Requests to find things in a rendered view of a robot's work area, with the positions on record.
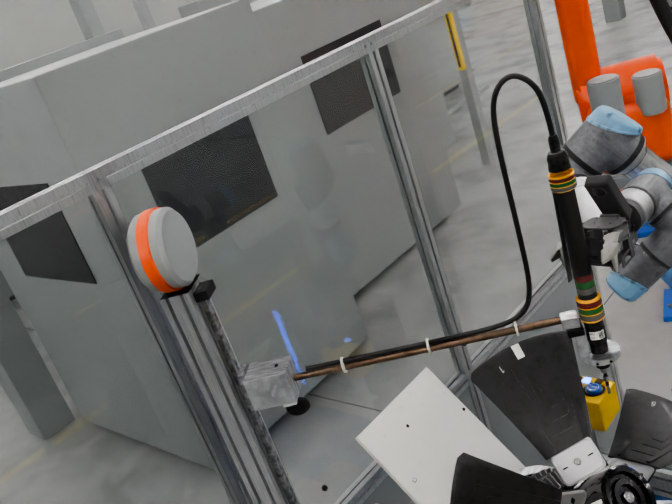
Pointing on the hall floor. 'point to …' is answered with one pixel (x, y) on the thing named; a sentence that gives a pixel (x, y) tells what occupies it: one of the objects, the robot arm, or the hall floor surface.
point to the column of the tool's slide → (222, 394)
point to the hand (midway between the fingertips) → (577, 255)
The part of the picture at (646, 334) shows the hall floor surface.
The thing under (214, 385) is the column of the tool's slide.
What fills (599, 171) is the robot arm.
